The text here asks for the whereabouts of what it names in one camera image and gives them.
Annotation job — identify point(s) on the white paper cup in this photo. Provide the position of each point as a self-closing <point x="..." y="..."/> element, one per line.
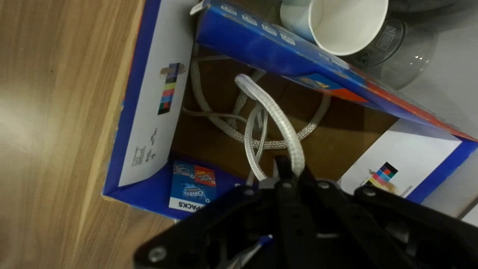
<point x="340" y="28"/>

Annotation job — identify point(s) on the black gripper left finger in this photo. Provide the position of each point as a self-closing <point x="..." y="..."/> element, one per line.
<point x="273" y="219"/>

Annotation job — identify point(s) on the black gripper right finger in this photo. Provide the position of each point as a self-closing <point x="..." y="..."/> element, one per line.
<point x="374" y="229"/>

